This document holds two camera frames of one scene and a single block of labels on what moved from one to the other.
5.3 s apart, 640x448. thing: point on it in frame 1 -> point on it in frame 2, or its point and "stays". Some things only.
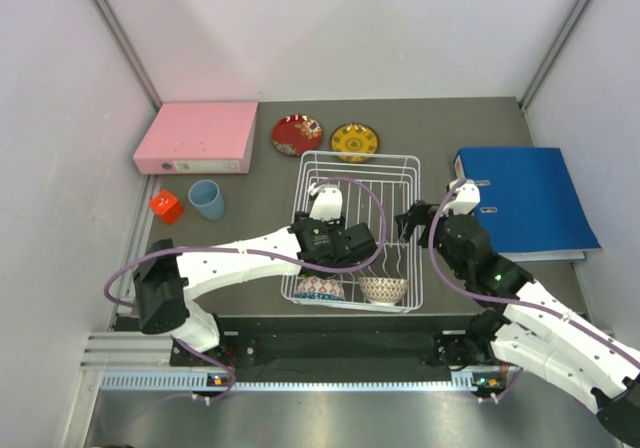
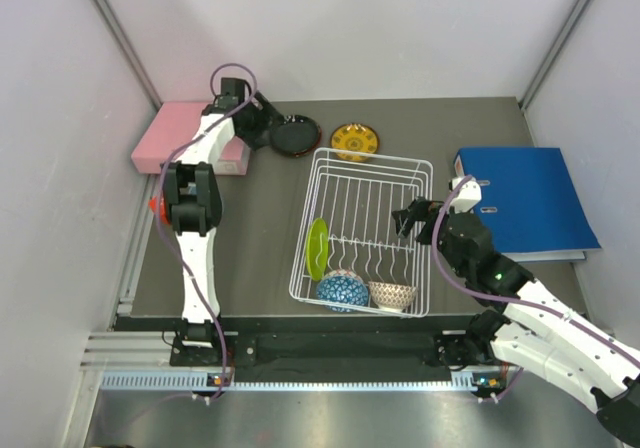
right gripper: (417, 215) stays
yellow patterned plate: (354, 138) stays
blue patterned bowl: (317, 287) -> (343, 285)
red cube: (166, 206) stays
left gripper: (333, 225) -> (266, 115)
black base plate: (341, 342) stays
